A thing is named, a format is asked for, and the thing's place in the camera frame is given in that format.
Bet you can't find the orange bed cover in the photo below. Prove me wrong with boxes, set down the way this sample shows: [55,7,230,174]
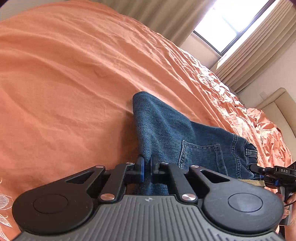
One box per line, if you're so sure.
[1,1,292,240]

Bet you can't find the window with dark frame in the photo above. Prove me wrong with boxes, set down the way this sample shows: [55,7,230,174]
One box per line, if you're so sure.
[193,0,274,56]

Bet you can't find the person's right hand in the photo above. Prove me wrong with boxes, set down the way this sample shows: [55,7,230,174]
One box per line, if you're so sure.
[276,193,296,241]

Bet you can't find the blue denim jeans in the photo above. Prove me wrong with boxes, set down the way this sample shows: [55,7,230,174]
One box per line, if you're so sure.
[132,92,260,195]

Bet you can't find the beige curtain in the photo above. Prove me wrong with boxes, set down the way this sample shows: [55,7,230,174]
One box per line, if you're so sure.
[99,0,215,47]

